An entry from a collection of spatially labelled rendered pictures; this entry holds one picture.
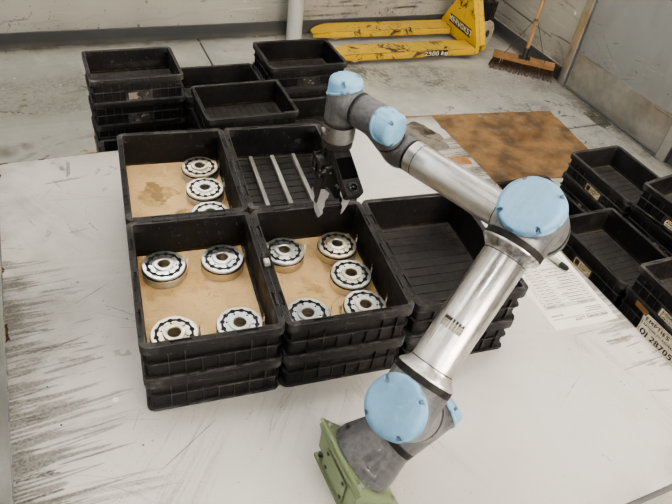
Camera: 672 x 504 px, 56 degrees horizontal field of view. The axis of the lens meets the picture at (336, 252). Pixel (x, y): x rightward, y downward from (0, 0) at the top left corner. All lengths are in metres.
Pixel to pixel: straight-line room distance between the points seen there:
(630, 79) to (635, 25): 0.33
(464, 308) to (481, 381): 0.54
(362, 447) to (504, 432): 0.42
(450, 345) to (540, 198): 0.30
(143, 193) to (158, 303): 0.43
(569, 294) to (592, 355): 0.23
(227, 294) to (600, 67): 3.69
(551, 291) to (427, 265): 0.43
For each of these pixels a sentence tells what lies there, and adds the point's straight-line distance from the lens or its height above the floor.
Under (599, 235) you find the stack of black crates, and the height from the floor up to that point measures 0.38.
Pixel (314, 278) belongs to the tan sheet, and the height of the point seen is 0.83.
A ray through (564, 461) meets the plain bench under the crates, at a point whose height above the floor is 0.70.
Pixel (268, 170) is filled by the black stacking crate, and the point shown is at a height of 0.83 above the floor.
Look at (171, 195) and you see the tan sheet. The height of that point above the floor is 0.83.
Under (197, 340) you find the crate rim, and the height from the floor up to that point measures 0.93.
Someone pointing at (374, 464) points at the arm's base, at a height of 0.83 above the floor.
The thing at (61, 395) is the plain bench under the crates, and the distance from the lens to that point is 1.55.
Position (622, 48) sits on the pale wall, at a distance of 4.66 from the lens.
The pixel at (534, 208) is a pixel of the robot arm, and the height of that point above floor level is 1.32.
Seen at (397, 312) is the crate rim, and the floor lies 0.92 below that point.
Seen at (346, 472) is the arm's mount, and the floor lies 0.82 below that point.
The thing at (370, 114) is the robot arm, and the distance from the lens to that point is 1.33.
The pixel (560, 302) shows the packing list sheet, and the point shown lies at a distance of 1.93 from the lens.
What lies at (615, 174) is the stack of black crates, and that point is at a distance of 3.32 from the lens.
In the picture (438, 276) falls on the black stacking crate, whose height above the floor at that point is 0.83.
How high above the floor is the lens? 1.93
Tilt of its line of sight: 41 degrees down
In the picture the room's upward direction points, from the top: 9 degrees clockwise
